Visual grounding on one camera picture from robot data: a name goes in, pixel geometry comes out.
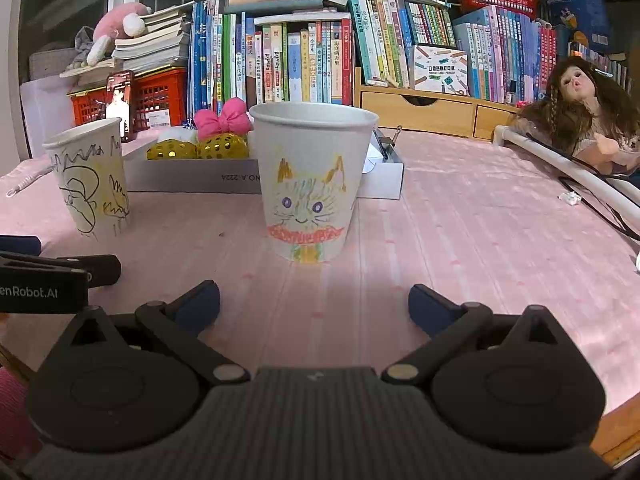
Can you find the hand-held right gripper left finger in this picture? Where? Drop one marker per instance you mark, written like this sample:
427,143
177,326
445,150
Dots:
197,305

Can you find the stack of paperback books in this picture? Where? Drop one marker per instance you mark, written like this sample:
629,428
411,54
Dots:
150,45

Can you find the pink and white plush toy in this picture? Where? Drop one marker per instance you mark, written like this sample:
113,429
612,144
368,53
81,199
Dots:
117,22

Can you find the pink padded bow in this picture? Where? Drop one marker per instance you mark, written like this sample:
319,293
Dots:
222,117

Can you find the white box with colourful print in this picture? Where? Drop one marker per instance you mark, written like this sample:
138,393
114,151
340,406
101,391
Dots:
437,70

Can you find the paper cup with black drawing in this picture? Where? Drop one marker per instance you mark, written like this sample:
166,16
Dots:
90,180

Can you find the black binder clip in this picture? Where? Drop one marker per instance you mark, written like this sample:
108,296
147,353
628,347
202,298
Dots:
387,147

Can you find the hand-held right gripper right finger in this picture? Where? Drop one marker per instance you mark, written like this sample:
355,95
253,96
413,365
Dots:
430,307

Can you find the blue printed carton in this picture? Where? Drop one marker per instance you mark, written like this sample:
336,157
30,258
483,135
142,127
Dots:
580,5

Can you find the small white clip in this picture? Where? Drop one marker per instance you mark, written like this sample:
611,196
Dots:
570,198

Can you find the wooden drawer organizer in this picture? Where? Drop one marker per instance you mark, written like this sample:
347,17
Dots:
420,110

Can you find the white flat board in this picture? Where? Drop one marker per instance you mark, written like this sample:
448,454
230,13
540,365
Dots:
42,110

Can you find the white curved tube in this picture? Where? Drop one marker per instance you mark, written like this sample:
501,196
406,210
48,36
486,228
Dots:
540,152

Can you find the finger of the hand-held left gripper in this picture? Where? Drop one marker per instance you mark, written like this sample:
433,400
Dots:
100,269
20,245

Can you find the brown-haired doll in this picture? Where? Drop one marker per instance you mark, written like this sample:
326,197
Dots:
575,100

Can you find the row of colourful picture books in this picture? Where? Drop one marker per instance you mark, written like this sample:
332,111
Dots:
280,60

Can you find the pile of large flat books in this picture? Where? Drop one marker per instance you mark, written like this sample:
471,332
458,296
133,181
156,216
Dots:
280,5

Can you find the paper cup with cat drawing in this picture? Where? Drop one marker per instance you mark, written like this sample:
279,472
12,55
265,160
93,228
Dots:
310,160

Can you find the row of thin textbooks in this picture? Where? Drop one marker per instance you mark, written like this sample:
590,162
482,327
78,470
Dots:
500,50

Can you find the white cardboard box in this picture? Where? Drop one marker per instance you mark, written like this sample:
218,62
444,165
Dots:
200,177

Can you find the white window frame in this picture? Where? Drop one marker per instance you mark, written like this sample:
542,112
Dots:
12,85

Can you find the pink striped tablecloth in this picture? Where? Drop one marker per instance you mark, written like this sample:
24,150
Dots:
450,240

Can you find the red plastic crate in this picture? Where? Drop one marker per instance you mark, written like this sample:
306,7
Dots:
160,92

